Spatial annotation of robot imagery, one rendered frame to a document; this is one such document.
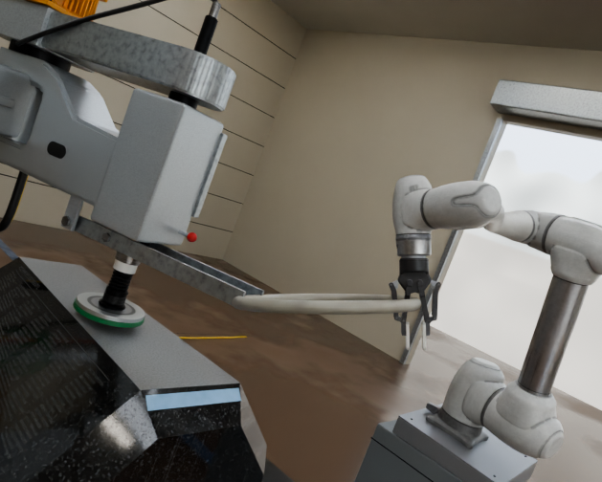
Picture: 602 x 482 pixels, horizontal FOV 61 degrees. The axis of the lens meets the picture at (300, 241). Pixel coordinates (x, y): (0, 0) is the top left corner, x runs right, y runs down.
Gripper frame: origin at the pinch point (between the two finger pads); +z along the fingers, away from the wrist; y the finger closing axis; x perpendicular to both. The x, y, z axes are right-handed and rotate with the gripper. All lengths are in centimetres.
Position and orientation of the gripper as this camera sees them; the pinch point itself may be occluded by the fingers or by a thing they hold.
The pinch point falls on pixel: (415, 336)
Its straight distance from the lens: 137.2
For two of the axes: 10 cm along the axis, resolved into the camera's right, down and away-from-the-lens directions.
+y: -9.9, 0.2, 1.3
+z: 0.1, 10.0, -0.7
